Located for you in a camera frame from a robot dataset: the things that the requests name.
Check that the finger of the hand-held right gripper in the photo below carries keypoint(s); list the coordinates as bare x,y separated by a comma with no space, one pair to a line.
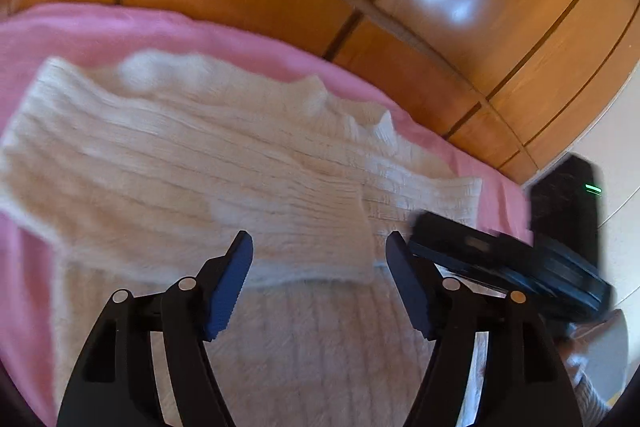
500,257

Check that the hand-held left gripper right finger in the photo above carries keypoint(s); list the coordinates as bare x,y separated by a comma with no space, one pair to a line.
407,292

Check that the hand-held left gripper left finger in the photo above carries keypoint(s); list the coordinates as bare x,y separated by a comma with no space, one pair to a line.
227,292

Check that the white knit sweater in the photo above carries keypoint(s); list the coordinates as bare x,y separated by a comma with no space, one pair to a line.
175,177

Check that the person's right forearm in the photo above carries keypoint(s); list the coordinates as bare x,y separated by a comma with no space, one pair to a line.
592,402

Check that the pink blanket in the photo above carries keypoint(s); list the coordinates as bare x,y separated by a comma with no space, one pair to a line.
150,29

